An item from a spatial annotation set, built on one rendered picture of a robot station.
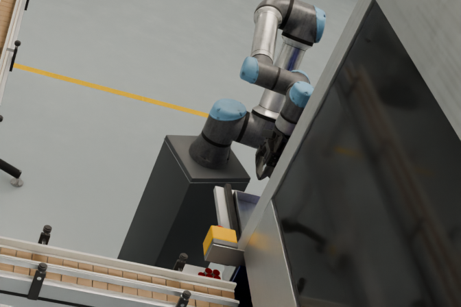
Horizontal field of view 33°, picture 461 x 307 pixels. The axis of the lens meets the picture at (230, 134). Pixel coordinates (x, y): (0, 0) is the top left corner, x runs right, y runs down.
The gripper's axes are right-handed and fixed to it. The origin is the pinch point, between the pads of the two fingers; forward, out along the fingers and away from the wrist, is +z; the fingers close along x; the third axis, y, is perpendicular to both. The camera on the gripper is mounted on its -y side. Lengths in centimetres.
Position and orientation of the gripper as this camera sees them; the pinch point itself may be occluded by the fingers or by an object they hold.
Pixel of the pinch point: (260, 175)
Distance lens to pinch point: 251.9
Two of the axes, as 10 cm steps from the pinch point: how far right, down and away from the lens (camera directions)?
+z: -3.5, 7.9, 5.0
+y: 1.1, 5.6, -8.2
